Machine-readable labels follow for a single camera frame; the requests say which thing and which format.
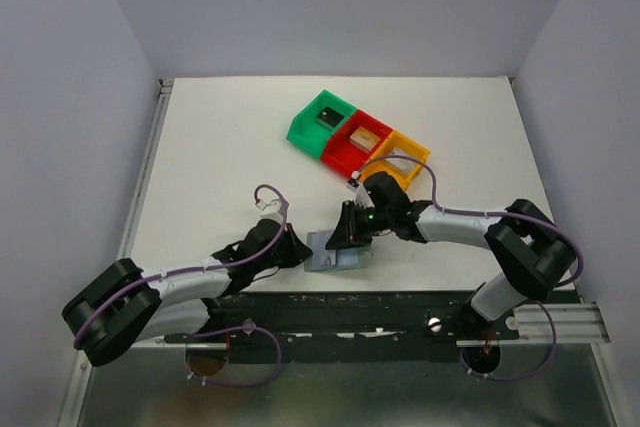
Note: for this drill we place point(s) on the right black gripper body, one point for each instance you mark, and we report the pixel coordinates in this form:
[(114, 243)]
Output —
[(381, 219)]

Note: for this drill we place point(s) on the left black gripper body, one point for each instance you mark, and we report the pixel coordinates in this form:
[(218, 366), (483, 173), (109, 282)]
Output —
[(280, 257)]

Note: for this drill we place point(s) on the grey-green card holder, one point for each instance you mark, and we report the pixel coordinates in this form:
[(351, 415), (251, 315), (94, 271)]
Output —
[(332, 254)]

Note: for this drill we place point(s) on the silver VIP credit card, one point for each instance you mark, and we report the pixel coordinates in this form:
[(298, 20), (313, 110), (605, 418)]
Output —
[(321, 258)]

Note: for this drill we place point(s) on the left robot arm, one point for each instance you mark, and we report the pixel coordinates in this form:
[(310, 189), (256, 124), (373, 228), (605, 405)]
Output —
[(126, 303)]

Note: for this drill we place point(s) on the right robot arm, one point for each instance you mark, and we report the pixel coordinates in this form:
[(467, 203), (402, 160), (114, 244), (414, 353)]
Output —
[(532, 253)]

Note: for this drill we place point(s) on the blue card sleeve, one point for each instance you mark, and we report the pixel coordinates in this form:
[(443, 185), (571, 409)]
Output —
[(347, 258)]

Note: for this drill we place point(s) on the white card in yellow bin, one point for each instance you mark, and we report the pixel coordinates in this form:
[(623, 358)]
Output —
[(400, 161)]

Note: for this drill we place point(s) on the tan card in red bin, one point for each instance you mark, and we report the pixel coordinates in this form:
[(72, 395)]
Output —
[(363, 139)]

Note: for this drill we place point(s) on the black card in green bin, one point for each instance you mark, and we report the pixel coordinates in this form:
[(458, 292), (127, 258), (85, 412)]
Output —
[(329, 118)]

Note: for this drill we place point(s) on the yellow plastic bin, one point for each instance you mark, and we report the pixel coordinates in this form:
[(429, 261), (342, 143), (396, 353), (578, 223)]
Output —
[(375, 161)]

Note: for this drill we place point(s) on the red plastic bin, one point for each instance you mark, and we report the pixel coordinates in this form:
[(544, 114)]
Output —
[(341, 155)]

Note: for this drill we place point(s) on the green plastic bin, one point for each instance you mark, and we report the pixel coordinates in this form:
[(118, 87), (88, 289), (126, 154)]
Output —
[(306, 133)]

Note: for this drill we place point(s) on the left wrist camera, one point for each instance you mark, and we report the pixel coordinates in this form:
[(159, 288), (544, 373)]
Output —
[(275, 210)]

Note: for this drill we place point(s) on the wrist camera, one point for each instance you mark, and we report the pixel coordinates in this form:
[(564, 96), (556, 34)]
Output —
[(275, 210), (357, 187)]

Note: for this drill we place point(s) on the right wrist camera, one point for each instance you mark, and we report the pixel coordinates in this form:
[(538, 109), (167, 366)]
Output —
[(357, 187)]

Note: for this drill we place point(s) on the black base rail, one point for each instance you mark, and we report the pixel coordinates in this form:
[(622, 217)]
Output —
[(350, 327)]

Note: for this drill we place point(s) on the aluminium side rail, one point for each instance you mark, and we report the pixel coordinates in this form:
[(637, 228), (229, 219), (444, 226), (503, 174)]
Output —
[(137, 202)]

